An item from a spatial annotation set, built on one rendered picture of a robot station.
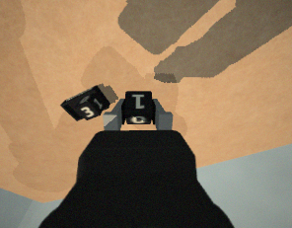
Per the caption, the black tray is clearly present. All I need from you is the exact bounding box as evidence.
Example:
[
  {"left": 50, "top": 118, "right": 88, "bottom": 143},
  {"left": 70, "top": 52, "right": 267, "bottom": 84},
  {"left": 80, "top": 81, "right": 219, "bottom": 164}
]
[{"left": 60, "top": 86, "right": 110, "bottom": 121}]

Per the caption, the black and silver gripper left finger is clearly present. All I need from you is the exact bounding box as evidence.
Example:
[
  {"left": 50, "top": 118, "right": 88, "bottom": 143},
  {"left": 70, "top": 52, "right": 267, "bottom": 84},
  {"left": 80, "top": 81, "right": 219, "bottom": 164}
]
[{"left": 103, "top": 99, "right": 125, "bottom": 130}]

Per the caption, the black number cube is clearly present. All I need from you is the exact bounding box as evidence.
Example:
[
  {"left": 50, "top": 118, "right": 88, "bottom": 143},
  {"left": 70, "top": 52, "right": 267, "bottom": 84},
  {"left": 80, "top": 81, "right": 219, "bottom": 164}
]
[
  {"left": 124, "top": 91, "right": 153, "bottom": 124},
  {"left": 75, "top": 93, "right": 104, "bottom": 120}
]

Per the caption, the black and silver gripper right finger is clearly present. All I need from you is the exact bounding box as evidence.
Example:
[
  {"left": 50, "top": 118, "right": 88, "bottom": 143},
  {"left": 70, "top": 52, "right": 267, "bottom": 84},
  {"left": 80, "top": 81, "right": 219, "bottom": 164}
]
[{"left": 152, "top": 99, "right": 173, "bottom": 130}]

